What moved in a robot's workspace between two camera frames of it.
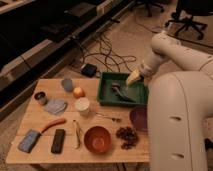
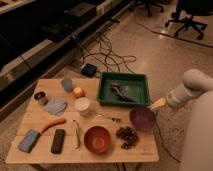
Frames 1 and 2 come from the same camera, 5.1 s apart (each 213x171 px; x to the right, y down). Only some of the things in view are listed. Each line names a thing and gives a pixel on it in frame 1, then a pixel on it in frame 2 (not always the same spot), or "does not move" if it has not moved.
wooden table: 62,123 does not move
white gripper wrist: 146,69 to 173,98
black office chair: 185,11 does not move
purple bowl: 138,116 does not move
